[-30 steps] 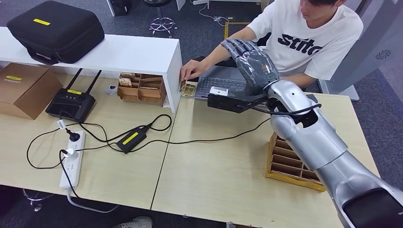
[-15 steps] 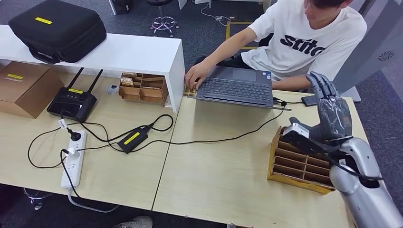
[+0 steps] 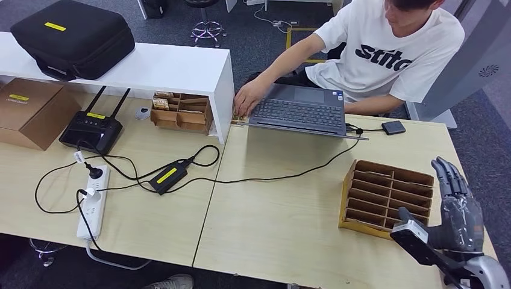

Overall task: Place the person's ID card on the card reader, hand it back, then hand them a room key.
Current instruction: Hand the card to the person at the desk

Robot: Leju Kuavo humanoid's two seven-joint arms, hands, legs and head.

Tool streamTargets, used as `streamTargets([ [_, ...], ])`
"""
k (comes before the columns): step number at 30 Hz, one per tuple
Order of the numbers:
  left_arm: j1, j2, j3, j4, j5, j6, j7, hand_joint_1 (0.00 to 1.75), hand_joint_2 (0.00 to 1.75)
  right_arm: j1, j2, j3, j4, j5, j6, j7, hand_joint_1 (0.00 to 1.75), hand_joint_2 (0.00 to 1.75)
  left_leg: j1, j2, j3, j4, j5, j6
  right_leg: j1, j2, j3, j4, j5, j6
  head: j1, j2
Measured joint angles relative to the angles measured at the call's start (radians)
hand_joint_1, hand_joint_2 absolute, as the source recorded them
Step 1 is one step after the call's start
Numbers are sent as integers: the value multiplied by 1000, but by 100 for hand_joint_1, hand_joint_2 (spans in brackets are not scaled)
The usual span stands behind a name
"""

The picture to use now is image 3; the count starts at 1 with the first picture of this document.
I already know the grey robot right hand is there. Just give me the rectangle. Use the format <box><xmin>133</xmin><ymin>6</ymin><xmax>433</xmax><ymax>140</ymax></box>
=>
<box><xmin>398</xmin><ymin>156</ymin><xmax>485</xmax><ymax>252</ymax></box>

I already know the person's right hand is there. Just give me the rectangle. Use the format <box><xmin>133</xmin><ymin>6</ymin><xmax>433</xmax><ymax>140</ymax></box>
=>
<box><xmin>233</xmin><ymin>79</ymin><xmax>272</xmax><ymax>117</ymax></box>

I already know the slotted cardboard card holder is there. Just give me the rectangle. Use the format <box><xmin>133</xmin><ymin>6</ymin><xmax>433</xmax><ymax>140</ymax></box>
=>
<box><xmin>338</xmin><ymin>159</ymin><xmax>434</xmax><ymax>241</ymax></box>

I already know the person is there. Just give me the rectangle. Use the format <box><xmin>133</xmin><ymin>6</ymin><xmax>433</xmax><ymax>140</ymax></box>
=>
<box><xmin>233</xmin><ymin>0</ymin><xmax>466</xmax><ymax>117</ymax></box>

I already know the grey laptop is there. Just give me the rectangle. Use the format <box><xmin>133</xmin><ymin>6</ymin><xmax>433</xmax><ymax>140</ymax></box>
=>
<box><xmin>237</xmin><ymin>82</ymin><xmax>370</xmax><ymax>141</ymax></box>

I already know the small cardboard organizer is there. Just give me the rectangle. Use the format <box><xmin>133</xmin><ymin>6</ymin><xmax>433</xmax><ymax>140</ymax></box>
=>
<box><xmin>150</xmin><ymin>92</ymin><xmax>213</xmax><ymax>135</ymax></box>

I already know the yellow floor tape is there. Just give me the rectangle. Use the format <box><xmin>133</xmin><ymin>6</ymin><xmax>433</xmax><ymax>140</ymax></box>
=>
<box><xmin>285</xmin><ymin>26</ymin><xmax>326</xmax><ymax>64</ymax></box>

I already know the black office chair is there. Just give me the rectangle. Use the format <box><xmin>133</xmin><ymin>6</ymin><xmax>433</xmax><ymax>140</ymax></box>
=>
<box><xmin>325</xmin><ymin>42</ymin><xmax>347</xmax><ymax>63</ymax></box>

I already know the white desk shelf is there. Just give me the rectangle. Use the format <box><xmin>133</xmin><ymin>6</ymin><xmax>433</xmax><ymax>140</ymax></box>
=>
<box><xmin>0</xmin><ymin>31</ymin><xmax>236</xmax><ymax>145</ymax></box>

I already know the black power adapter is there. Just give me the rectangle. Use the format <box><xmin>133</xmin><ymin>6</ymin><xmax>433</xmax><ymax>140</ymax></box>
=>
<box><xmin>148</xmin><ymin>160</ymin><xmax>190</xmax><ymax>196</ymax></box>

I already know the small black square device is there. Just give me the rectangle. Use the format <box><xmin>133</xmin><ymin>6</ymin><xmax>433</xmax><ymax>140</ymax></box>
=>
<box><xmin>381</xmin><ymin>120</ymin><xmax>407</xmax><ymax>136</ymax></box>

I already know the white table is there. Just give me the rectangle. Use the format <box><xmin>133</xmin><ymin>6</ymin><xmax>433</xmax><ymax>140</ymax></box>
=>
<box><xmin>224</xmin><ymin>0</ymin><xmax>345</xmax><ymax>14</ymax></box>

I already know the black cabinet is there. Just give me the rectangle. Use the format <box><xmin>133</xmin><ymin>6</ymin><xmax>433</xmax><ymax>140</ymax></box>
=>
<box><xmin>137</xmin><ymin>0</ymin><xmax>168</xmax><ymax>20</ymax></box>

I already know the black controller with antennas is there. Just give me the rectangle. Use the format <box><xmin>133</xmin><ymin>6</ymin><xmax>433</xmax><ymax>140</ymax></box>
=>
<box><xmin>58</xmin><ymin>85</ymin><xmax>131</xmax><ymax>155</ymax></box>

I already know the white standing panel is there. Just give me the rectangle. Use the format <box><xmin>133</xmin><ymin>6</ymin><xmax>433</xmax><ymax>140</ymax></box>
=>
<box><xmin>404</xmin><ymin>0</ymin><xmax>511</xmax><ymax>129</ymax></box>

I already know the black mains plug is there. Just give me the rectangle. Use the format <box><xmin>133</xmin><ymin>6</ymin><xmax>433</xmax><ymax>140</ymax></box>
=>
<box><xmin>84</xmin><ymin>162</ymin><xmax>104</xmax><ymax>180</ymax></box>

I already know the white mains plug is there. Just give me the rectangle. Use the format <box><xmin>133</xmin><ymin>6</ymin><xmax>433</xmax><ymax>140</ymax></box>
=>
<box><xmin>79</xmin><ymin>188</ymin><xmax>102</xmax><ymax>202</ymax></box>

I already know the black carrying case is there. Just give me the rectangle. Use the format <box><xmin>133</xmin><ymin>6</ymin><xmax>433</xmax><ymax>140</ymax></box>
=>
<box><xmin>10</xmin><ymin>0</ymin><xmax>136</xmax><ymax>82</ymax></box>

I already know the white power strip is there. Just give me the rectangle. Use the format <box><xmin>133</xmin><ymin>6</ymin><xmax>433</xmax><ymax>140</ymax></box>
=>
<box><xmin>77</xmin><ymin>165</ymin><xmax>110</xmax><ymax>241</ymax></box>

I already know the grey shoe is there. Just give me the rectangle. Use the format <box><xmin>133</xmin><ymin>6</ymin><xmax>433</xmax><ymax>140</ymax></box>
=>
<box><xmin>144</xmin><ymin>274</ymin><xmax>195</xmax><ymax>289</ymax></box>

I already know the brown cardboard box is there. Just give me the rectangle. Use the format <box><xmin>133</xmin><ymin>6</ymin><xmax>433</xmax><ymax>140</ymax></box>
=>
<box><xmin>0</xmin><ymin>78</ymin><xmax>81</xmax><ymax>152</ymax></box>

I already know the black adapter mains cable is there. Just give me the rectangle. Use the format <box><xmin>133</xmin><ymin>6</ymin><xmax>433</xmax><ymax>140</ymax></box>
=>
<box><xmin>83</xmin><ymin>144</ymin><xmax>221</xmax><ymax>193</ymax></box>

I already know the white floor cable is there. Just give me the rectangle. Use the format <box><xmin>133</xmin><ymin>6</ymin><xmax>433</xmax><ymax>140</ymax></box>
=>
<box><xmin>252</xmin><ymin>3</ymin><xmax>300</xmax><ymax>34</ymax></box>

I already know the black laptop charger cable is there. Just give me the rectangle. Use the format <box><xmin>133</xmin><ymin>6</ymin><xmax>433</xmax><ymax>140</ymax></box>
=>
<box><xmin>165</xmin><ymin>124</ymin><xmax>364</xmax><ymax>195</ymax></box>

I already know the white power strip cord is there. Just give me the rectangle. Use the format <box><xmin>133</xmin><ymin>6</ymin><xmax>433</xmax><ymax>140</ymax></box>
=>
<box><xmin>84</xmin><ymin>238</ymin><xmax>152</xmax><ymax>271</ymax></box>

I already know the black looped cable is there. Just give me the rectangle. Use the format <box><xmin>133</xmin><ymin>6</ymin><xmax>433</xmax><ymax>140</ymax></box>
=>
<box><xmin>34</xmin><ymin>156</ymin><xmax>102</xmax><ymax>216</ymax></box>

